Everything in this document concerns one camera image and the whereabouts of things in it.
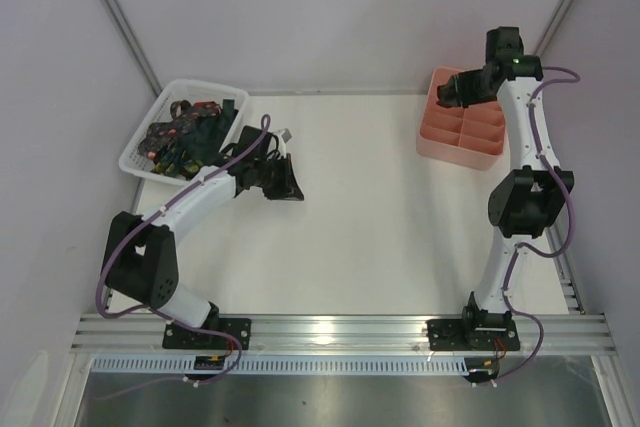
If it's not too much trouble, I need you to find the dark green tie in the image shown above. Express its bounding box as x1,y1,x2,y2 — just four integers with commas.
177,99,238,179

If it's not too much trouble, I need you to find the aluminium mounting rail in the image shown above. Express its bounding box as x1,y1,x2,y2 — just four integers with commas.
71,314,616,356

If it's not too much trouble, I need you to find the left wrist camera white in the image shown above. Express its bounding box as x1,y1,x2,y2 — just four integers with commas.
276,129,292,143

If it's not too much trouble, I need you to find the white slotted cable duct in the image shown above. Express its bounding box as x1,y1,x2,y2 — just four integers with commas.
92,354,492,376

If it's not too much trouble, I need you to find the left aluminium corner post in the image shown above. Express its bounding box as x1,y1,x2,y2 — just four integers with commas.
100,0,162,96

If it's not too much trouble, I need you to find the white plastic basket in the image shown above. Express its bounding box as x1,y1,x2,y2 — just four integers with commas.
118,77,251,194

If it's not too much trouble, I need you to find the pink divided organizer tray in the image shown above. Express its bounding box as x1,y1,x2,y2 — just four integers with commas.
416,66,506,171

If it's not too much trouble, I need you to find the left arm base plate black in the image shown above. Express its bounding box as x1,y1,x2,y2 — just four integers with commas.
162,315,252,350

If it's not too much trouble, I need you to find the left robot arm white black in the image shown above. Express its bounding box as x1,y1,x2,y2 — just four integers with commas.
96,126,304,331

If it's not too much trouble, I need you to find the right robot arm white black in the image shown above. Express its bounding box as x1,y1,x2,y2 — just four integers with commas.
428,27,575,351

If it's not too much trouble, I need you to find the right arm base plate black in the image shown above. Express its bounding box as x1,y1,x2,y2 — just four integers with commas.
427,318,521,352

